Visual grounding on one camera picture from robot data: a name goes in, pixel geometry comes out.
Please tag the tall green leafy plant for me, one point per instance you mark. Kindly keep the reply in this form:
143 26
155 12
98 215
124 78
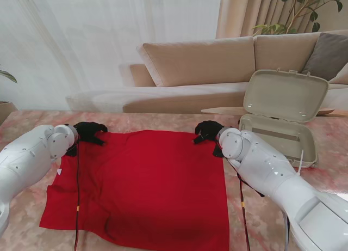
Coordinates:
273 28

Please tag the grey-brown cushion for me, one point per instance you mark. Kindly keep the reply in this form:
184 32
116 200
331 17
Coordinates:
326 55

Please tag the potted plant with beige pot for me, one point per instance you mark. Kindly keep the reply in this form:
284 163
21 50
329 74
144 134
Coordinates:
5 108

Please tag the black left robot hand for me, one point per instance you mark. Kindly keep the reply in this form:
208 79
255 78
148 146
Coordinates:
88 131

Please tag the red shirt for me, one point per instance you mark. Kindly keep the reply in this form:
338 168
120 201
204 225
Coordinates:
149 180

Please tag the beige sofa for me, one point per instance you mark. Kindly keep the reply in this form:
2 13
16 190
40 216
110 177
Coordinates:
195 60

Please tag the beige pleated curtain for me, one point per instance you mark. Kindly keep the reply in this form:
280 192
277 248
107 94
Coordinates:
244 11

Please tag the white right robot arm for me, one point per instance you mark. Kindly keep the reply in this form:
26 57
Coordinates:
272 169

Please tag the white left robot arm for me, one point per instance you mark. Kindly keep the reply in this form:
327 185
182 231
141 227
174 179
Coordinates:
21 158

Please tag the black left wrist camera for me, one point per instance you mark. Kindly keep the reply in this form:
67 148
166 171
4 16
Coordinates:
72 153

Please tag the light wooden coffee table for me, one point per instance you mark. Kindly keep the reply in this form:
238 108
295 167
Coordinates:
225 110

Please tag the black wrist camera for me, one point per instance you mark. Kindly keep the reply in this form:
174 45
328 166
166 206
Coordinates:
72 153
218 152

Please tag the cream cushion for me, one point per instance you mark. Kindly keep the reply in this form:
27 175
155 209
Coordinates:
341 77

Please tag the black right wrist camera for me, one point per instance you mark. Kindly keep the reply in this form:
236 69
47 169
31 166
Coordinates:
218 152

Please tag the beige hard-shell suitcase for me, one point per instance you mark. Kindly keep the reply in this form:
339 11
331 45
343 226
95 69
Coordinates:
282 93

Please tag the white sheer curtain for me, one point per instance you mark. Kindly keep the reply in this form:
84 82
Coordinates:
81 44

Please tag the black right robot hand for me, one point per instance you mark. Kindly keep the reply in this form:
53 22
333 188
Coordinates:
209 129

